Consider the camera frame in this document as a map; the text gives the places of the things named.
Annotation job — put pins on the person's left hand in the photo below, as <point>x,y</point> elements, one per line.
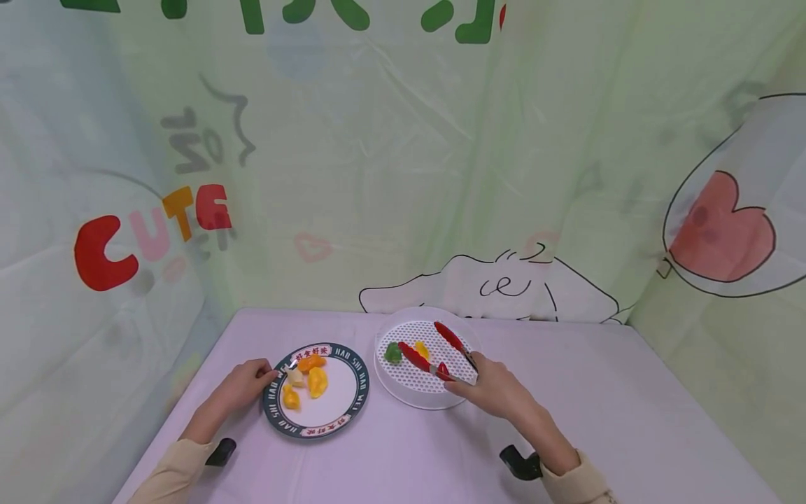
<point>236,389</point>

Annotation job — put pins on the person's right hand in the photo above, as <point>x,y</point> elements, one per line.
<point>497,388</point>

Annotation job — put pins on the person's left fingers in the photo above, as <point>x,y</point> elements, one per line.
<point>263,371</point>

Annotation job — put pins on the person's right thumb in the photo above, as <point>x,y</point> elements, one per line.
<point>459,386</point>

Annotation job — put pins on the person's right index finger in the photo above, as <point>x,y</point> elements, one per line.
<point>480,362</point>

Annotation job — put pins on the red metal tongs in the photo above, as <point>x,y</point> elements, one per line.
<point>434,357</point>

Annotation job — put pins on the dark rimmed white plate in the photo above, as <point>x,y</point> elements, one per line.
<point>334,409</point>

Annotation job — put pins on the person's right forearm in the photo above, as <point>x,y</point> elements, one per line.
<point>560,455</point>

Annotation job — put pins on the person's left forearm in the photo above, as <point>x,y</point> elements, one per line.
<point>179,462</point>

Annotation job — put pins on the white dumpling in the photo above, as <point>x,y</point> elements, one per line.
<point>295,377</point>

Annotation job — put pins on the yellow orange dumpling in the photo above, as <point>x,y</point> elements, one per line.
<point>290,397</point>

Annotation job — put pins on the white perforated round tray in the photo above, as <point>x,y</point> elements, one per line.
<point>415,381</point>

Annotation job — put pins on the small yellow dumpling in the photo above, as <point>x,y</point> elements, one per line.
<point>422,349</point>

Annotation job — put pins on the large yellow dumpling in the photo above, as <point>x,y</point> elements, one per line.
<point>317,382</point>

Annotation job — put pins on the green dumpling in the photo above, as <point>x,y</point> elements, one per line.
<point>393,353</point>

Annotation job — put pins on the black wrist band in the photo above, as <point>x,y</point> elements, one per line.
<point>519,462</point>
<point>220,452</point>

